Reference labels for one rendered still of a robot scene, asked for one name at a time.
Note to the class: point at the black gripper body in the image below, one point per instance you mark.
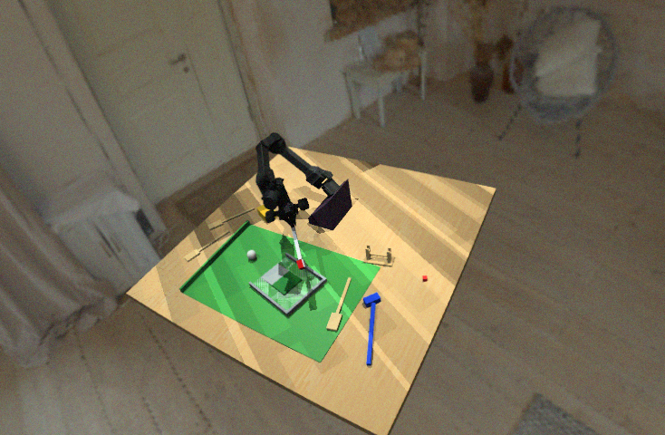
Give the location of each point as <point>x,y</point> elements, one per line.
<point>271,214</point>

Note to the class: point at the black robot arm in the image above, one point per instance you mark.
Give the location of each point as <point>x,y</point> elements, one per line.
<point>272,189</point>

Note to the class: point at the yellow block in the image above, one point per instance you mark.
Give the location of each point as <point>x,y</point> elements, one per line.
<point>261,212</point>

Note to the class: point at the green flat mat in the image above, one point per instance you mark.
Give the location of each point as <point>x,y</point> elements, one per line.
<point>224,287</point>

